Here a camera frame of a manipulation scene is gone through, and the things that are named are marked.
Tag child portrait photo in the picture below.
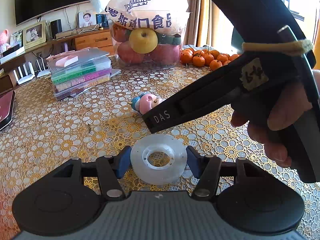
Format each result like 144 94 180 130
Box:
78 10 97 28

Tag white router thin antennas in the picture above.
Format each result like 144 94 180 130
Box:
36 57 50 78

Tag pile of mandarin oranges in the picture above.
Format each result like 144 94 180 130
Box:
180 48 240 71

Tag pink cartoon figurine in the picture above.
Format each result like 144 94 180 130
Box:
129 92 164 115

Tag framed photo cream frame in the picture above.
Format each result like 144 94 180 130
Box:
23 21 47 49

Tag clear tape roll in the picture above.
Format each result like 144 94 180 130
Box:
130 134 187 185

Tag white plastic bag of fruit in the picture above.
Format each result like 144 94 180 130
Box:
90 0 190 66

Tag blue picture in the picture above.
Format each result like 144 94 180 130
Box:
95 14 108 28

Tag black speaker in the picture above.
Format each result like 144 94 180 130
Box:
50 19 62 39

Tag maroon bear tablet case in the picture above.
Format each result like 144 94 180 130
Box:
0 90 15 130

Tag wooden tv cabinet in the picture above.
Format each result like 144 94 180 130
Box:
1 29 115 94

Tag white router tall antennas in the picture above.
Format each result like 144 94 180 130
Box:
13 62 35 85

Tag person right hand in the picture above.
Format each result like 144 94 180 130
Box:
247 82 312 168

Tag pink teddy bear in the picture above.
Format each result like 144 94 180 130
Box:
0 29 10 53

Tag stack of plastic bead cases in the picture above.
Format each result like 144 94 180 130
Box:
46 47 121 100

